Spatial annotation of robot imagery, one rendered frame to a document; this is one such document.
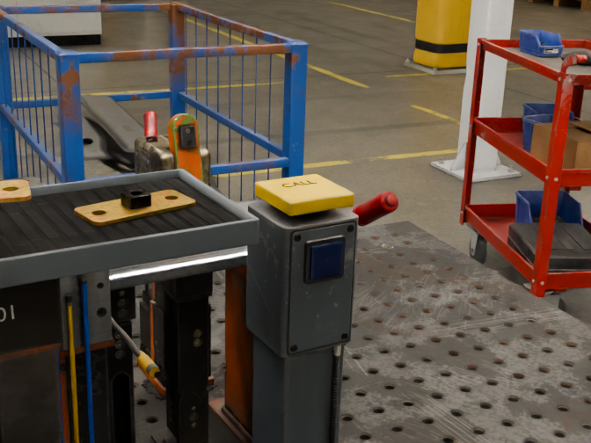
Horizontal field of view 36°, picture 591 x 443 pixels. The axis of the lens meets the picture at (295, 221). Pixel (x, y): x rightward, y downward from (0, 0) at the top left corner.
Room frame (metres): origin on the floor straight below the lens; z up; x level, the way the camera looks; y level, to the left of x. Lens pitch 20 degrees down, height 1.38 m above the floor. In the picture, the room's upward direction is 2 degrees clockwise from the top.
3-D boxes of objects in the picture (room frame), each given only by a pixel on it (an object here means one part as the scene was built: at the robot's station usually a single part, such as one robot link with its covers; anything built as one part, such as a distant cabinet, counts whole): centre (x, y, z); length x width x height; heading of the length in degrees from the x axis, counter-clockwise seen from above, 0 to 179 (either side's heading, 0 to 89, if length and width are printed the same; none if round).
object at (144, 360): (0.72, 0.14, 1.00); 0.12 x 0.01 x 0.01; 31
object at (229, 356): (1.05, 0.04, 0.84); 0.18 x 0.06 x 0.29; 31
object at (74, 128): (3.26, 0.61, 0.47); 1.20 x 0.80 x 0.95; 28
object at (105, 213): (0.62, 0.12, 1.17); 0.08 x 0.04 x 0.01; 130
